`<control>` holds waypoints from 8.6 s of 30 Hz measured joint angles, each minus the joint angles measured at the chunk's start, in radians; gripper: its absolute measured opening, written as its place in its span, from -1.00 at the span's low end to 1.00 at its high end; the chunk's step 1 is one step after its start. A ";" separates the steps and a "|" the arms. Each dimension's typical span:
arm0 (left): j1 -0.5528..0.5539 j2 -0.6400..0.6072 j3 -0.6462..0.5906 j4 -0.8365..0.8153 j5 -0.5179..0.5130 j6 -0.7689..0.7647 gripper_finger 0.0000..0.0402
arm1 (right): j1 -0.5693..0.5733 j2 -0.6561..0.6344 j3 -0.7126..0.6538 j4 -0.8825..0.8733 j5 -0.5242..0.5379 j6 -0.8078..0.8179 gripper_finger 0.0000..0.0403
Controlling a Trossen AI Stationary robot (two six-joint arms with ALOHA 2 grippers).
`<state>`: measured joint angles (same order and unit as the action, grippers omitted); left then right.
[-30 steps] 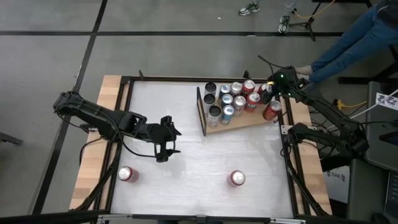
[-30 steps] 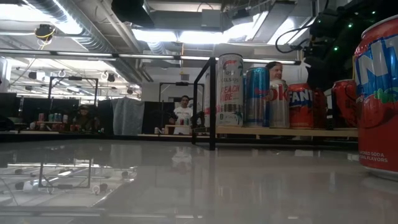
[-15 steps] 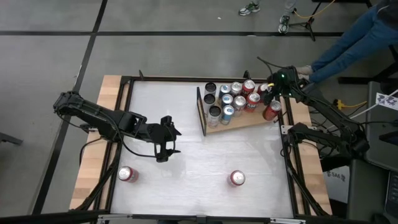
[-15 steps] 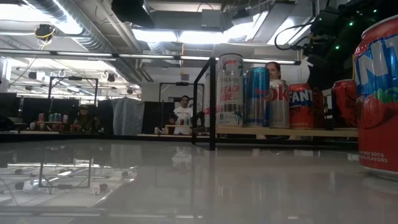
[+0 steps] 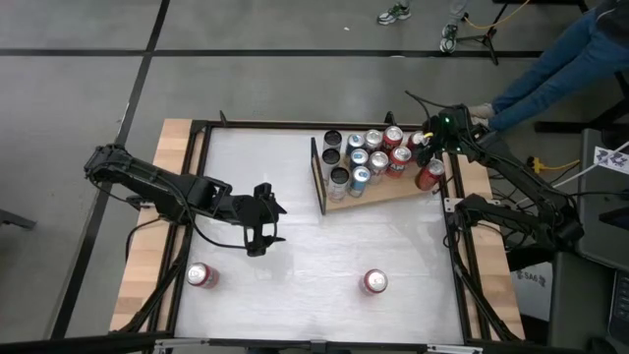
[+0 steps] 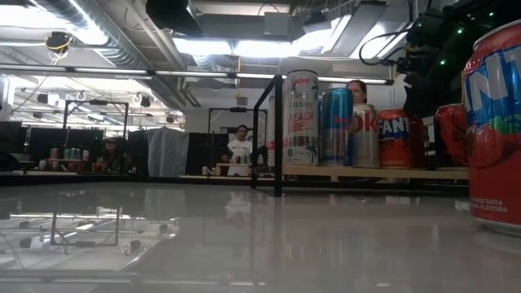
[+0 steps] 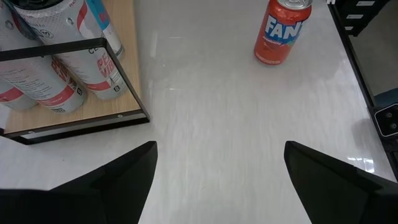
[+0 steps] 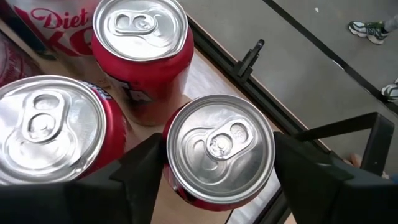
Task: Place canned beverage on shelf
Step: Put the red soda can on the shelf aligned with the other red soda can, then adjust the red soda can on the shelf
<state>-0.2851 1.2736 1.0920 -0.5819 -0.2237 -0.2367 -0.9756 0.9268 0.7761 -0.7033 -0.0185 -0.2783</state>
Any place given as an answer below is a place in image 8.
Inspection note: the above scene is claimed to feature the Star Wars Coke Zero can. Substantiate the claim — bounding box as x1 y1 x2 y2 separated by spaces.
161 93 277 212

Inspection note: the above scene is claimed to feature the wooden shelf with black frame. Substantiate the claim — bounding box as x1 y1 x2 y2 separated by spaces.
0 18 282 224

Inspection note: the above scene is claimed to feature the red black Coke Zero can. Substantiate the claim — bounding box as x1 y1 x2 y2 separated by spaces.
0 74 128 186

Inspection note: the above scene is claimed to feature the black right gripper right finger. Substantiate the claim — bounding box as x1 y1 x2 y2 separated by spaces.
273 131 398 224

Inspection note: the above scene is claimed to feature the person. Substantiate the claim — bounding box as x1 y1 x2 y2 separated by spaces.
343 152 398 185
348 14 398 103

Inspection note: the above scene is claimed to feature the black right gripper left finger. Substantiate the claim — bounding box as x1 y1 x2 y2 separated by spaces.
0 133 165 224

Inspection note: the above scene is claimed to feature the silver Diet Coke can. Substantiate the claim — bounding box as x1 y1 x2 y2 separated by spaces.
6 0 100 78

